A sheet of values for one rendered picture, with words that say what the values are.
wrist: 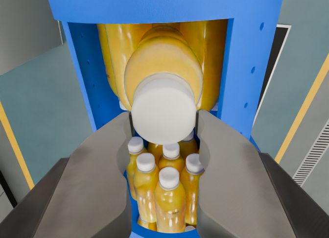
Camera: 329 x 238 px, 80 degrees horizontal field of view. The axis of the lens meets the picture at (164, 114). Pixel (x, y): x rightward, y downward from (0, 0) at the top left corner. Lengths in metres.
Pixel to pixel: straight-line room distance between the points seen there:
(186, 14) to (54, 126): 1.85
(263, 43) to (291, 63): 1.50
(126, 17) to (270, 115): 1.77
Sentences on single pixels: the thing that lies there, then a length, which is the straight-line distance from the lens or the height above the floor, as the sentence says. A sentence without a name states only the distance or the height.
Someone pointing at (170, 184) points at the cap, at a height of 1.16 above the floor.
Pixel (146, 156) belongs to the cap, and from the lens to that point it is 0.44.
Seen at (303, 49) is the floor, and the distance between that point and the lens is 1.74.
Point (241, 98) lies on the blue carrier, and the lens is 0.23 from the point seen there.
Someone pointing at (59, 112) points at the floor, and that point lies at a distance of 1.86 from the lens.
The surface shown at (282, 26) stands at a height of 0.15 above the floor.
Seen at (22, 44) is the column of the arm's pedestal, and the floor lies 0.42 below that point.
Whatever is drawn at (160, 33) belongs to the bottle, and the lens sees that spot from 0.20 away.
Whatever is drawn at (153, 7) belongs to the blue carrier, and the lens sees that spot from 0.17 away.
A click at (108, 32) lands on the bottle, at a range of 0.30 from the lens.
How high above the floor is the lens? 1.40
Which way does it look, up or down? 58 degrees down
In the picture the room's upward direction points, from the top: 180 degrees clockwise
